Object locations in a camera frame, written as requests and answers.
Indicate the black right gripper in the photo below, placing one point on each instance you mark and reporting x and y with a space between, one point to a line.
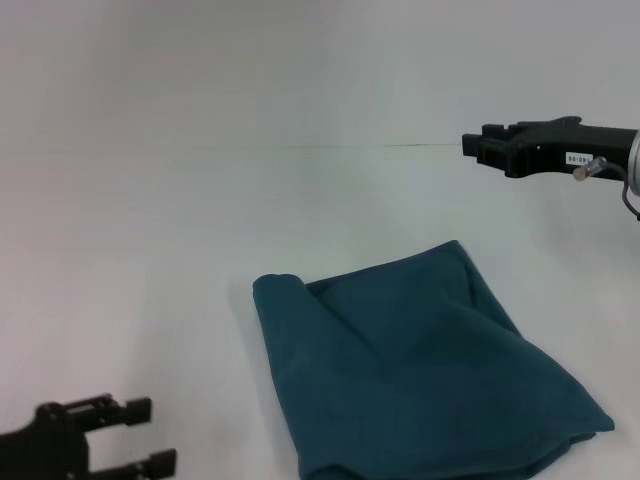
565 145

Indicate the blue shirt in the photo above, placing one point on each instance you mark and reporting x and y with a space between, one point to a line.
410 370

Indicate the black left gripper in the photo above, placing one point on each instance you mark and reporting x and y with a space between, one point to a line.
45 445

